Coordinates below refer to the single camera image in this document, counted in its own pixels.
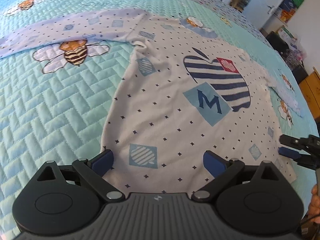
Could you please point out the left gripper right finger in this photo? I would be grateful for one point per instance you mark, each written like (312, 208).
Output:
(224, 172)

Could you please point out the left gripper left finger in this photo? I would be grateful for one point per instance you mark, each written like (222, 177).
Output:
(91, 174)

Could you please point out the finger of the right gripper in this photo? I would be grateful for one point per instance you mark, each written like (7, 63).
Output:
(304, 160)
(309, 144)

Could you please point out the white patterned baby garment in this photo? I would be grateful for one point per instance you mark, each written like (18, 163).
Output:
(157, 92)

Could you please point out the black chair with clothes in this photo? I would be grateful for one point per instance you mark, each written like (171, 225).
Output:
(289, 56)

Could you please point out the right hand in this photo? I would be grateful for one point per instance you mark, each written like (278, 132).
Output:
(313, 208)

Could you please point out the wooden desk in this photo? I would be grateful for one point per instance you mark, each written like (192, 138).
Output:
(310, 88)

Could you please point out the mint green bee quilt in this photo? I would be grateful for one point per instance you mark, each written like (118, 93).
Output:
(19, 161)

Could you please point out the white room door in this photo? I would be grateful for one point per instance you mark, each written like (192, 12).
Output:
(259, 11)

